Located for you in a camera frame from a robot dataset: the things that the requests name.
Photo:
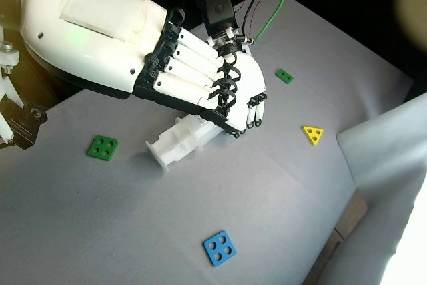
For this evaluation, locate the grey table cloth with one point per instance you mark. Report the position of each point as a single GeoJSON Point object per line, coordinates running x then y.
{"type": "Point", "coordinates": [133, 215]}

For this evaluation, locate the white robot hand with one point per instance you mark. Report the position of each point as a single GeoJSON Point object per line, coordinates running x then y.
{"type": "Point", "coordinates": [83, 31]}
{"type": "Point", "coordinates": [250, 78]}

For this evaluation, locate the green two-hole block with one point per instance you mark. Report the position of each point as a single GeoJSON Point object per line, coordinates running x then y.
{"type": "Point", "coordinates": [278, 72]}

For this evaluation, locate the yellow three-hole triangle block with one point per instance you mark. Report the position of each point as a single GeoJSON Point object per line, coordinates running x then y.
{"type": "Point", "coordinates": [312, 142]}

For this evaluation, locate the white fabric panel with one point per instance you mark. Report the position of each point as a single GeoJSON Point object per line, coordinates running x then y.
{"type": "Point", "coordinates": [383, 165]}

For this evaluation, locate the green four-hole square block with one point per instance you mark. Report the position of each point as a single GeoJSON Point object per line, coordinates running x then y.
{"type": "Point", "coordinates": [102, 148]}

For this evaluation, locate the blue four-hole square block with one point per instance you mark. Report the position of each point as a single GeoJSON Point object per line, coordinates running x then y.
{"type": "Point", "coordinates": [220, 246]}

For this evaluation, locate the large clear plastic syringe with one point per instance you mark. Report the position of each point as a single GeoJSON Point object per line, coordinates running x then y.
{"type": "Point", "coordinates": [180, 141]}

